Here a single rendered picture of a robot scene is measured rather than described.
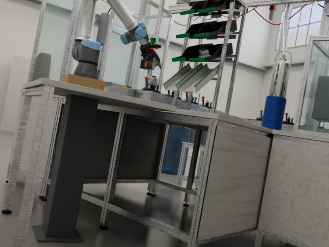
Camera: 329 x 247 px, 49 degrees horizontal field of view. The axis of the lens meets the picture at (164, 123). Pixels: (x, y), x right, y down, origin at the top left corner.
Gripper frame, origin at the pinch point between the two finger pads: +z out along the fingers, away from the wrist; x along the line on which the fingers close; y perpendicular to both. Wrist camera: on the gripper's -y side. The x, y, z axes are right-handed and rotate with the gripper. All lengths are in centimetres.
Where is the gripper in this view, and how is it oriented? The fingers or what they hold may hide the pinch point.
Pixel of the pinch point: (156, 67)
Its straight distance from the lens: 265.0
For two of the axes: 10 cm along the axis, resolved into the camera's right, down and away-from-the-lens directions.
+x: 7.6, 1.3, -6.4
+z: 3.0, 8.0, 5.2
